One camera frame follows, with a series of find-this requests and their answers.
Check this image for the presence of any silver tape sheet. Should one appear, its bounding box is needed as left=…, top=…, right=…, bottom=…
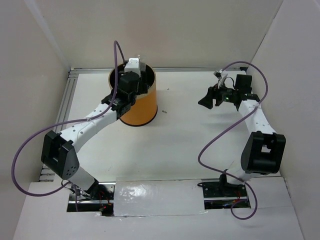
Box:
left=113, top=179, right=206, bottom=217

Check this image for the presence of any clear bottle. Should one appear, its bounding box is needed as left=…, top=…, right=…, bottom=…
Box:
left=135, top=54, right=146, bottom=72

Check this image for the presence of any orange cylindrical bin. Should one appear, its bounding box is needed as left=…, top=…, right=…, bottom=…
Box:
left=101, top=63, right=158, bottom=127

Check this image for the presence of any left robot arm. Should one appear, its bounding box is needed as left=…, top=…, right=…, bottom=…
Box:
left=41, top=71, right=149, bottom=200

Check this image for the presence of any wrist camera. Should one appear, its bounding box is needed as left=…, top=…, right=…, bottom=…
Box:
left=124, top=57, right=141, bottom=76
left=214, top=69, right=228, bottom=89

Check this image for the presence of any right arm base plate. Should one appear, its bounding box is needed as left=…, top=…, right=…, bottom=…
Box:
left=197, top=180, right=251, bottom=210

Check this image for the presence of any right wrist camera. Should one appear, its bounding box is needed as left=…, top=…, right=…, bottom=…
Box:
left=214, top=69, right=228, bottom=89

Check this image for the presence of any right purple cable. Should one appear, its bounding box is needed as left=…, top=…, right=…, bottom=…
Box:
left=197, top=60, right=270, bottom=221

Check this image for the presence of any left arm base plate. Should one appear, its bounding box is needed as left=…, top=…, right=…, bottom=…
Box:
left=66, top=182, right=116, bottom=217

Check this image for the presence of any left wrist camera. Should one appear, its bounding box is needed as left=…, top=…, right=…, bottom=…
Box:
left=124, top=57, right=141, bottom=76

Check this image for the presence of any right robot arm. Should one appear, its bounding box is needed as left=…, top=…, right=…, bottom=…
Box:
left=198, top=72, right=286, bottom=196

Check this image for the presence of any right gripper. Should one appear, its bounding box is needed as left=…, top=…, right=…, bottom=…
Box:
left=197, top=79, right=238, bottom=110

